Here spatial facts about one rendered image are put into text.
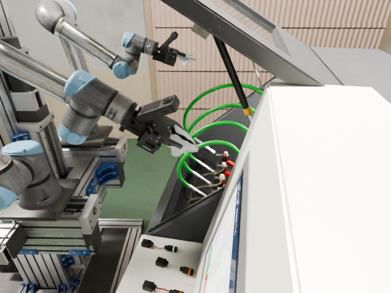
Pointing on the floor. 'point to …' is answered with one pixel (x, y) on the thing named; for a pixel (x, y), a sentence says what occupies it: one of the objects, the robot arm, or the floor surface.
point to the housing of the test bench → (359, 67)
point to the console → (316, 191)
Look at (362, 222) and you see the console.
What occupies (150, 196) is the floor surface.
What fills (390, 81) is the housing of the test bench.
